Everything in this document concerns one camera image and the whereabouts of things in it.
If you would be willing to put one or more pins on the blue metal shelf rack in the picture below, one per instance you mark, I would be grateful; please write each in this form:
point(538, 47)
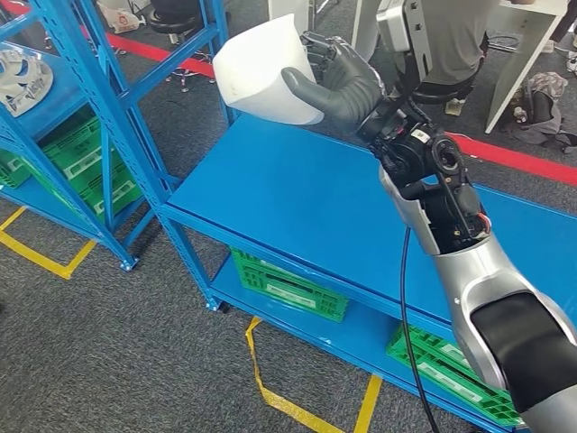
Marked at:
point(59, 98)
point(293, 197)

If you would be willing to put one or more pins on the yellow floor tape outline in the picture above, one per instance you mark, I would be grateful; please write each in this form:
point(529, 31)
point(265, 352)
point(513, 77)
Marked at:
point(367, 406)
point(81, 258)

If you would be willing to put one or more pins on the white curved shell part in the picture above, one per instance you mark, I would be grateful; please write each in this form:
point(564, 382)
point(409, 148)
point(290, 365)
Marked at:
point(257, 66)

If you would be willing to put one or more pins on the red barrier belt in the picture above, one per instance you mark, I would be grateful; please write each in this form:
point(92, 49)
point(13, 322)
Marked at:
point(518, 158)

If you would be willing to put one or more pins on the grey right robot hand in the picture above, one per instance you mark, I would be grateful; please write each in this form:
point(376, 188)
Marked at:
point(351, 89)

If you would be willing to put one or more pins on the white plastic bag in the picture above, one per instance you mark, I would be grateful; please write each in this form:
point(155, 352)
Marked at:
point(119, 18)

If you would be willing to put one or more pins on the black round stool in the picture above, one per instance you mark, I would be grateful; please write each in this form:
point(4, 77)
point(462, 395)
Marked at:
point(171, 21)
point(450, 92)

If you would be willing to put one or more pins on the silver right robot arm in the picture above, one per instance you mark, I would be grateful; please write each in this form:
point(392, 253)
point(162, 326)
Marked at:
point(486, 287)

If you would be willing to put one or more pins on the green plastic crate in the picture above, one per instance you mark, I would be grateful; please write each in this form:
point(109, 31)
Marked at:
point(76, 149)
point(450, 382)
point(288, 293)
point(419, 337)
point(121, 191)
point(13, 170)

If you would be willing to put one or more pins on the white desk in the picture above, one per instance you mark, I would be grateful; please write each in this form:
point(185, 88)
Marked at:
point(518, 71)
point(288, 7)

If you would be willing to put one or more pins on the grey backpack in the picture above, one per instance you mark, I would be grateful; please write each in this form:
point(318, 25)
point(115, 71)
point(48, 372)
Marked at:
point(541, 113)

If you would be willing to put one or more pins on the silver wheel cover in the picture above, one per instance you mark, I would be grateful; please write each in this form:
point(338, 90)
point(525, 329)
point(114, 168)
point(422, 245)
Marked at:
point(23, 83)

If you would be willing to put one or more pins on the person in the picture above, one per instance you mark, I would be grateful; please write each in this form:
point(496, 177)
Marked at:
point(459, 42)

